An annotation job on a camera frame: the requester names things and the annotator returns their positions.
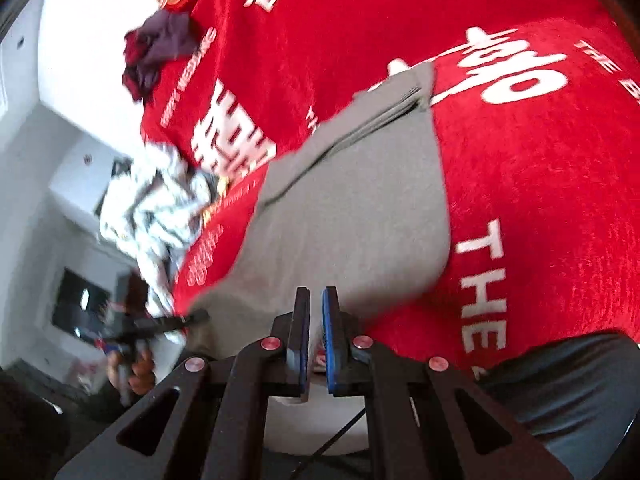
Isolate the operator left hand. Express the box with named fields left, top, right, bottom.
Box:
left=106, top=349, right=156, bottom=396

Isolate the operator dark trouser leg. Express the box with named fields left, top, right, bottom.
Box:
left=477, top=330, right=639, bottom=479

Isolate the dark purple clothes pile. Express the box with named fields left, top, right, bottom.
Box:
left=122, top=9, right=198, bottom=103

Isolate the red printed bed blanket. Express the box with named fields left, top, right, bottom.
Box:
left=141, top=0, right=639, bottom=376

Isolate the grey small garment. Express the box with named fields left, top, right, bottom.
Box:
left=186, top=63, right=450, bottom=358

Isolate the patterned clothes pile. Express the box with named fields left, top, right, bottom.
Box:
left=99, top=143, right=229, bottom=316

